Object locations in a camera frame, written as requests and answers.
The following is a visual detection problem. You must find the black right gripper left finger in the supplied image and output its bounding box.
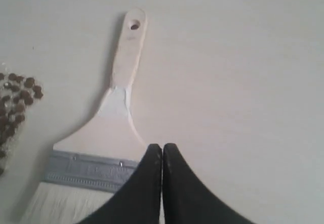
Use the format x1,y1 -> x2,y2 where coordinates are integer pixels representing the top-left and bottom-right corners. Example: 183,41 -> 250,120
80,144 -> 162,224

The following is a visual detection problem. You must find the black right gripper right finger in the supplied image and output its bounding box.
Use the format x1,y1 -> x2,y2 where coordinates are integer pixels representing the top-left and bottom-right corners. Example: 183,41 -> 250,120
162,143 -> 251,224

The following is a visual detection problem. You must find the wooden paint brush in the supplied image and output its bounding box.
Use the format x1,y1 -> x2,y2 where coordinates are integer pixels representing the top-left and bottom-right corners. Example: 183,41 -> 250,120
21,8 -> 147,223

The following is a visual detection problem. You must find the pile of beans and rice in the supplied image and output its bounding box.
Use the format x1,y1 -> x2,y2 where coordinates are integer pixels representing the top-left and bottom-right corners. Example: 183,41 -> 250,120
1,63 -> 44,176

